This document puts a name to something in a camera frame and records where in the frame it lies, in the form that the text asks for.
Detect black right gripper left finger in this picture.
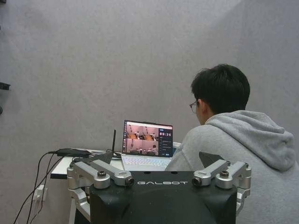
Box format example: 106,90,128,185
67,151,135,220

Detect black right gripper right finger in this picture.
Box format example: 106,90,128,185
192,151,252,215

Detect person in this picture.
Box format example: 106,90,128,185
164,63,299,224

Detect black antenna device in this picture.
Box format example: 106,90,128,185
102,129,122,160

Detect flat black box device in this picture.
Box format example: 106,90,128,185
57,147,92,158

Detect white desk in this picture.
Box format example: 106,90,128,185
50,147,182,224

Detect open silver laptop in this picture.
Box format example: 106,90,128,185
121,119,175,171

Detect black cable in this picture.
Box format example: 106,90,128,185
26,150,59,224
13,155,65,224

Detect white wall power socket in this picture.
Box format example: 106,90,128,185
32,184,49,202

